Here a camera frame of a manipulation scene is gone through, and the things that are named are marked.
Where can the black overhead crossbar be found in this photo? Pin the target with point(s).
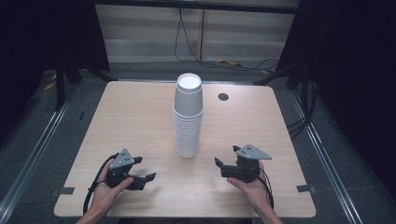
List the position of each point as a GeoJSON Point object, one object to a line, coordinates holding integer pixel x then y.
{"type": "Point", "coordinates": [199, 6]}

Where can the metal floor rail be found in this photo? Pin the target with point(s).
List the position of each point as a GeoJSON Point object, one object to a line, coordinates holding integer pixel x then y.
{"type": "Point", "coordinates": [327, 161]}
{"type": "Point", "coordinates": [31, 155]}

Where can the stack of white paper cups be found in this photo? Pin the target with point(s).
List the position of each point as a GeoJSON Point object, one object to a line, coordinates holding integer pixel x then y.
{"type": "Point", "coordinates": [186, 140]}

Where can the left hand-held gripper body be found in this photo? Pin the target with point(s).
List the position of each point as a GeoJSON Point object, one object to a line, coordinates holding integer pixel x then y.
{"type": "Point", "coordinates": [121, 161]}

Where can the person's left hand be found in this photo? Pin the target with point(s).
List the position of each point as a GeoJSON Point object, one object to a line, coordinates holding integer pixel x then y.
{"type": "Point", "coordinates": [104, 196]}

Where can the black metal stand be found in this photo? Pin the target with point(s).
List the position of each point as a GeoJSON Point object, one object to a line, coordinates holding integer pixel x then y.
{"type": "Point", "coordinates": [275, 75]}
{"type": "Point", "coordinates": [60, 90]}

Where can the yellow floor tape scrap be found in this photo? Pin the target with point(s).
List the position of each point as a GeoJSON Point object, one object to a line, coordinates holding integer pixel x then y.
{"type": "Point", "coordinates": [229, 62]}
{"type": "Point", "coordinates": [49, 86]}

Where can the round black table grommet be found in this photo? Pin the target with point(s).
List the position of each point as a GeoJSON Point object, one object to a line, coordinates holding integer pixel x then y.
{"type": "Point", "coordinates": [223, 96]}

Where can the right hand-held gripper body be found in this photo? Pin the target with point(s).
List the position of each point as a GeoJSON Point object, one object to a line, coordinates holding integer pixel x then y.
{"type": "Point", "coordinates": [249, 169]}

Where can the person's right hand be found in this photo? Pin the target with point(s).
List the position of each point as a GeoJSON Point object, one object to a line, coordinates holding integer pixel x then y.
{"type": "Point", "coordinates": [257, 193]}

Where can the grey tape strip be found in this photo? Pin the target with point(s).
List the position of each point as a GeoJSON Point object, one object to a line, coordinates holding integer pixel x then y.
{"type": "Point", "coordinates": [66, 190]}
{"type": "Point", "coordinates": [305, 188]}

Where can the black curtain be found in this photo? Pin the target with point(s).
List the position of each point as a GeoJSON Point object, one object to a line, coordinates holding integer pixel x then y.
{"type": "Point", "coordinates": [37, 37]}
{"type": "Point", "coordinates": [351, 62]}

